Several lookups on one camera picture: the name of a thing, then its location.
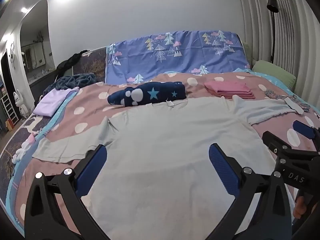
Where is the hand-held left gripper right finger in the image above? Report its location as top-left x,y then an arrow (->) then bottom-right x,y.
209,143 -> 293,240

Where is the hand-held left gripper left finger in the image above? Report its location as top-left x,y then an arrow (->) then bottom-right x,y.
24,144 -> 110,240

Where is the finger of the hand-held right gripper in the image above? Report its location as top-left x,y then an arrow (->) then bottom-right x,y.
262,131 -> 320,164
292,120 -> 320,146

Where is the light grey t-shirt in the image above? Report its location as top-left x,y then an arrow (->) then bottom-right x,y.
32,95 -> 307,240

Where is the person's right hand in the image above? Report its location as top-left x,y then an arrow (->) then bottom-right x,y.
293,194 -> 308,218

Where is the white cloth strip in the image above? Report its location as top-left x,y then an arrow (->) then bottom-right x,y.
284,97 -> 304,115

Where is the floral garment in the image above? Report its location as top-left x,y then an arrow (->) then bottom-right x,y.
264,89 -> 312,113

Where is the coral textured folded garment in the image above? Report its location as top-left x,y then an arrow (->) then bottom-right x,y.
212,90 -> 256,100

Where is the pink polka dot blanket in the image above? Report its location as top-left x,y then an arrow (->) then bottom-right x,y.
14,71 -> 320,240

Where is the green pillow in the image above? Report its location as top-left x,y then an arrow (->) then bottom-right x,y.
251,60 -> 297,88

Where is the white plush toy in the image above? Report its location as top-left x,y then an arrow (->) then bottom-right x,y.
10,134 -> 35,164

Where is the pink folded garment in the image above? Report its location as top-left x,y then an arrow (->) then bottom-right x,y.
204,81 -> 252,96

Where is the cartoon print bed sheet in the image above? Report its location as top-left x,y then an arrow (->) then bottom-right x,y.
0,87 -> 77,205

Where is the lavender folded cloth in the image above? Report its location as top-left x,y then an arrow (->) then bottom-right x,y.
33,87 -> 80,117

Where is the dark teal fuzzy blanket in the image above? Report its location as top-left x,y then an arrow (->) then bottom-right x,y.
43,72 -> 97,96

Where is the white pleated curtain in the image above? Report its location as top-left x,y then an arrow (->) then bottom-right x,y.
236,0 -> 320,100

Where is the navy star print folded cloth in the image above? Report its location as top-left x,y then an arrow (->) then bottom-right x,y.
107,81 -> 187,107

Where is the white cat figurine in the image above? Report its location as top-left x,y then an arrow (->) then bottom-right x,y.
13,90 -> 29,119

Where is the white shelf rack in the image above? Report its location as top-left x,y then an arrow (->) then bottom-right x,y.
0,93 -> 20,131

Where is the brown printed cloth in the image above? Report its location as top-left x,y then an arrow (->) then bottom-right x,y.
72,46 -> 108,83

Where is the black clothing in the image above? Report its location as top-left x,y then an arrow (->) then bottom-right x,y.
55,50 -> 88,77

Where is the black floor lamp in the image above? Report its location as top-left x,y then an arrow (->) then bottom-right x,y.
266,0 -> 280,63

